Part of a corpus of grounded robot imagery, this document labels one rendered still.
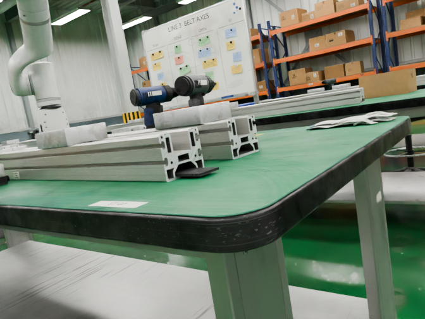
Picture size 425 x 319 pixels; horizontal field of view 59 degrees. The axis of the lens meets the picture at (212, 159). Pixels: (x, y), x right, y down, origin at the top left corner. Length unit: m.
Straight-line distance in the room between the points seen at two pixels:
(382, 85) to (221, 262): 2.31
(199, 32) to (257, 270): 3.94
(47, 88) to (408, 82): 2.08
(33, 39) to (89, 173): 0.63
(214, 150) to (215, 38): 3.47
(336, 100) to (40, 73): 1.59
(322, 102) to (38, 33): 1.61
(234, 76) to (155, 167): 3.48
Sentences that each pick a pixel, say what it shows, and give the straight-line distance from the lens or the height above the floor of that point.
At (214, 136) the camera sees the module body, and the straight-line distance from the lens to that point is 0.83.
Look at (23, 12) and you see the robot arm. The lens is 1.36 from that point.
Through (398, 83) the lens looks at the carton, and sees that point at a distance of 2.70.
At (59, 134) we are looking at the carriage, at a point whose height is 0.89.
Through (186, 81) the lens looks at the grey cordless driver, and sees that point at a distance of 1.09.
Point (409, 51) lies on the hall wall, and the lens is 11.27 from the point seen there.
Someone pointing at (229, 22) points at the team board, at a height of 1.72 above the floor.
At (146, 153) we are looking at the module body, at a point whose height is 0.83.
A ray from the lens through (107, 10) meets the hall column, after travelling 10.09.
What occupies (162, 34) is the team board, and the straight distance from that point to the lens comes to 4.77.
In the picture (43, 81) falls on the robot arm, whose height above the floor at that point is 1.09.
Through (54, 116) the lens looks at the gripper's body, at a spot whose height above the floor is 0.96.
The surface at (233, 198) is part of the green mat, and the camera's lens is 0.48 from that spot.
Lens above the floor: 0.90
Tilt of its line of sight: 8 degrees down
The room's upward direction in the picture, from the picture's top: 10 degrees counter-clockwise
